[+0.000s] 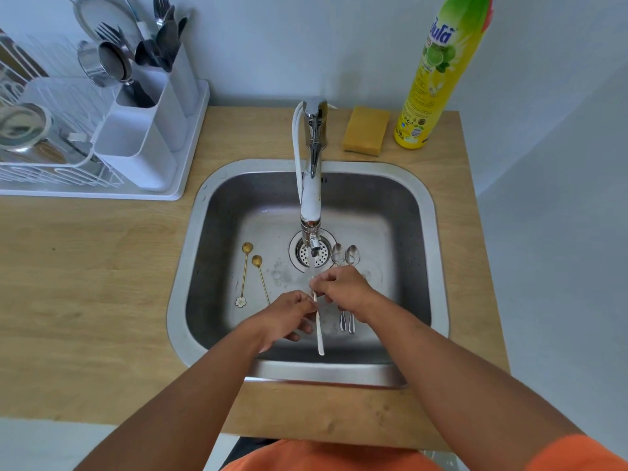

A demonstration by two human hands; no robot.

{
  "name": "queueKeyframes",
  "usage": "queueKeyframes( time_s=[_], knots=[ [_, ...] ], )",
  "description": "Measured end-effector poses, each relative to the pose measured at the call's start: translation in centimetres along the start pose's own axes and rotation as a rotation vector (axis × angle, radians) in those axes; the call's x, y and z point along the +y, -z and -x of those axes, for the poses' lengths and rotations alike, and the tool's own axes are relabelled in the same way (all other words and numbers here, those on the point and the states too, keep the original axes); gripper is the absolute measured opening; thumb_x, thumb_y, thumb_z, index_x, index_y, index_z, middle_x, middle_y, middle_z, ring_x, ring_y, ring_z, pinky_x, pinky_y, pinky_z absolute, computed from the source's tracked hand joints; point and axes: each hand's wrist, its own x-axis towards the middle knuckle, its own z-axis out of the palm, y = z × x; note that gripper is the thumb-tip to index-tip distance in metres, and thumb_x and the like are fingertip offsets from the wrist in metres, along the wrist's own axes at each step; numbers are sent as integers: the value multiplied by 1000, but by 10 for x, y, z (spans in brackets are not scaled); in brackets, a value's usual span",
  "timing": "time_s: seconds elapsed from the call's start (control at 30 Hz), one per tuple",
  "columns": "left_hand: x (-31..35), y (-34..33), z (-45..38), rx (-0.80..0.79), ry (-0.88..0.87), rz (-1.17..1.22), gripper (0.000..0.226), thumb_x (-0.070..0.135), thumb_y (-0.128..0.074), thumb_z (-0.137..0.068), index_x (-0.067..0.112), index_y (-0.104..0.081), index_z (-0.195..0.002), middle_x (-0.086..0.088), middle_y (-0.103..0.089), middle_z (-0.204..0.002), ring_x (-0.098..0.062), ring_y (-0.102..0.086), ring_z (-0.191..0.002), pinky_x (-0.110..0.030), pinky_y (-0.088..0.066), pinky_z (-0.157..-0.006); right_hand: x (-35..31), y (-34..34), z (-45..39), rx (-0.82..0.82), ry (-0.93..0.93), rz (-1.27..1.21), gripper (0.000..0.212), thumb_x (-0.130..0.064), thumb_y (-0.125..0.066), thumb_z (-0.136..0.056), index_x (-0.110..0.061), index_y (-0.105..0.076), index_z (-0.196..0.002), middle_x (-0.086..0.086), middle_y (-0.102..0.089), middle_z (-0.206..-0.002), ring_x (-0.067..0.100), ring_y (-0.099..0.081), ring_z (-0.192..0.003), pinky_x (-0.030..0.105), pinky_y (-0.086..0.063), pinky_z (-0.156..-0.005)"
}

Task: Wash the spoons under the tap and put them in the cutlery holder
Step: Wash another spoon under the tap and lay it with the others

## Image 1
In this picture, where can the brown wooden panel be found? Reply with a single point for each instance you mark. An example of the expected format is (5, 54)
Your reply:
(5, 48)

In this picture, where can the yellow sponge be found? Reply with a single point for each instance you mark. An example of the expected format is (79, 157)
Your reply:
(365, 131)

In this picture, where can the white cutlery holder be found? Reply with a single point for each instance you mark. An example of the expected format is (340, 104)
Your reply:
(132, 161)

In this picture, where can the steel fork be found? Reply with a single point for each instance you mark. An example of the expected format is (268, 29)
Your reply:
(108, 33)
(159, 9)

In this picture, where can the person's left hand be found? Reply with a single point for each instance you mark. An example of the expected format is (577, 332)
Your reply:
(284, 318)

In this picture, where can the person's right forearm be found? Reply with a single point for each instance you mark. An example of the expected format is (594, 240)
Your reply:
(456, 382)

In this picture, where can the steel utensil with white grip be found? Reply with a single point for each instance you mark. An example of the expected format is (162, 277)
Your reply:
(76, 137)

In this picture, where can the yellow dish soap bottle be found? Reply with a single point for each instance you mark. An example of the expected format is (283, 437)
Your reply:
(427, 98)

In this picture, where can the white plastic drain tray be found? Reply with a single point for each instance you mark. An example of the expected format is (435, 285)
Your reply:
(189, 137)

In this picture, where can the stainless steel sink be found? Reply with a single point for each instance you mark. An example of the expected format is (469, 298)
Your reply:
(392, 215)

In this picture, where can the person's left forearm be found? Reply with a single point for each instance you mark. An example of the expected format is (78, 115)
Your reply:
(181, 412)

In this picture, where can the dark trousers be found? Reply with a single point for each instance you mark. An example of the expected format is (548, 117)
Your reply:
(243, 448)

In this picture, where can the orange shirt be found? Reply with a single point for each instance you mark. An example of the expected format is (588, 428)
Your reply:
(319, 458)

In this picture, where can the chrome faucet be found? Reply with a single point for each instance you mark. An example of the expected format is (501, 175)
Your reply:
(310, 201)

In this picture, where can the dark utensil head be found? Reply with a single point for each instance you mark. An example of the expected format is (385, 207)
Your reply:
(144, 51)

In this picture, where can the person's right hand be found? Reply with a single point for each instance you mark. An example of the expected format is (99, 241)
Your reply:
(348, 291)

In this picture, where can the silver steel spoon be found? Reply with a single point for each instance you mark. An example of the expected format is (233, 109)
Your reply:
(352, 256)
(337, 254)

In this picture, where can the steel sink drain strainer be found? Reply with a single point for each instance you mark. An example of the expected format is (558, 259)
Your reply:
(297, 247)

